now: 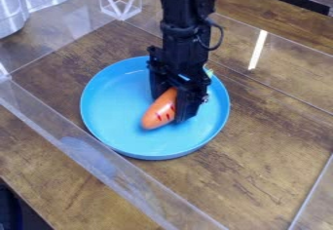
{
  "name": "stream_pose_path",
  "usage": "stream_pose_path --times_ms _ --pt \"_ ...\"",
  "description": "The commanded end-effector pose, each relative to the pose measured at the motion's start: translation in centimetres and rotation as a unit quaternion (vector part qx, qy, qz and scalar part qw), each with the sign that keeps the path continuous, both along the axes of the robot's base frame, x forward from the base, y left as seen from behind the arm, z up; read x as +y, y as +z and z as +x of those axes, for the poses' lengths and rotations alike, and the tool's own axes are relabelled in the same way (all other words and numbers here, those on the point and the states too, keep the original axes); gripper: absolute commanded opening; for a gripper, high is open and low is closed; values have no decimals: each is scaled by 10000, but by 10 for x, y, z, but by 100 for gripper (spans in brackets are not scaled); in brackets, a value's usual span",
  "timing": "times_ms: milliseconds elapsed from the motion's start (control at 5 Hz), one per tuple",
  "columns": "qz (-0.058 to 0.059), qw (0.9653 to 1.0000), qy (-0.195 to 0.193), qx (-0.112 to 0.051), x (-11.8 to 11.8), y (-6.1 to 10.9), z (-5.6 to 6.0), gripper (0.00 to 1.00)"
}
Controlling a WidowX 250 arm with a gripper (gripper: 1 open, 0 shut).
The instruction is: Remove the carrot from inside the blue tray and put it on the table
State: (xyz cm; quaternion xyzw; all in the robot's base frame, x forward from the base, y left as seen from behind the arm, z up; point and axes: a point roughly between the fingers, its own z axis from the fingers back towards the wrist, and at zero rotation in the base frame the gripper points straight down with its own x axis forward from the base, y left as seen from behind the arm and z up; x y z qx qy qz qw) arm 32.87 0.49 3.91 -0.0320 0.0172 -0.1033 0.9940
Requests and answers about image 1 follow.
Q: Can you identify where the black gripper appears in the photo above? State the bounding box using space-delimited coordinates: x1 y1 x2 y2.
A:
148 19 212 123

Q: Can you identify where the orange toy carrot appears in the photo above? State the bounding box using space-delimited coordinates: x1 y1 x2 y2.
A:
141 87 177 130

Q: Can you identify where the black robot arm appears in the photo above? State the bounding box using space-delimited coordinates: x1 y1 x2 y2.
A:
148 0 214 123

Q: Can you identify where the blue round tray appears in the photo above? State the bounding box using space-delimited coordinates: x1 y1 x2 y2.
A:
79 56 231 160

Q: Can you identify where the clear acrylic corner bracket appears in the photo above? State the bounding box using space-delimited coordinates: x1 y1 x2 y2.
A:
97 0 145 21

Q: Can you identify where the clear acrylic back wall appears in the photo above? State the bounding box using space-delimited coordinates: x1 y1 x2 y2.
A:
103 0 333 115

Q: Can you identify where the clear acrylic wall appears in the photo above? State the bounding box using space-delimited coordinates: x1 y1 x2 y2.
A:
103 0 333 115
0 75 228 230

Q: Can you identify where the clear acrylic front wall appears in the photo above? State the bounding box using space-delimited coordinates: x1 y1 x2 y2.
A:
0 75 228 230

